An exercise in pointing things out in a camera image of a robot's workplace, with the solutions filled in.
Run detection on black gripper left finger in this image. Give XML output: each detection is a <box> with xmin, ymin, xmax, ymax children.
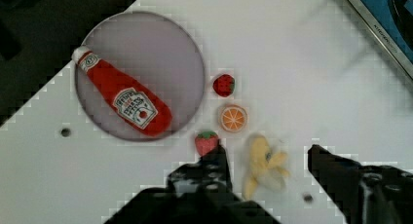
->
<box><xmin>104</xmin><ymin>146</ymin><xmax>281</xmax><ymax>224</ymax></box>

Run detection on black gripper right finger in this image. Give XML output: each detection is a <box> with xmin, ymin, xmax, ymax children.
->
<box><xmin>307</xmin><ymin>144</ymin><xmax>413</xmax><ymax>224</ymax></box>

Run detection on yellow plush peeled banana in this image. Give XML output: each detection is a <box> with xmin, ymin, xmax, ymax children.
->
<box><xmin>243</xmin><ymin>135</ymin><xmax>290</xmax><ymax>200</ymax></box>

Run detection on black toaster oven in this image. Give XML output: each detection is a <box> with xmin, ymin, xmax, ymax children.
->
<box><xmin>346</xmin><ymin>0</ymin><xmax>413</xmax><ymax>77</ymax></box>

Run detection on light red plush strawberry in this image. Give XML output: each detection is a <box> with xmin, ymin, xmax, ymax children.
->
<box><xmin>195</xmin><ymin>131</ymin><xmax>219</xmax><ymax>157</ymax></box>

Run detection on plush orange slice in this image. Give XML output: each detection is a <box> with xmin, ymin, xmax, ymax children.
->
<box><xmin>218</xmin><ymin>104</ymin><xmax>248</xmax><ymax>133</ymax></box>

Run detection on red plush ketchup bottle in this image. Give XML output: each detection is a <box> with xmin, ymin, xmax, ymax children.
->
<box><xmin>71</xmin><ymin>46</ymin><xmax>172</xmax><ymax>136</ymax></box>

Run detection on dark red plush strawberry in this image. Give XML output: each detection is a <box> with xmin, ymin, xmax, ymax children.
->
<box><xmin>212</xmin><ymin>74</ymin><xmax>235</xmax><ymax>97</ymax></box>

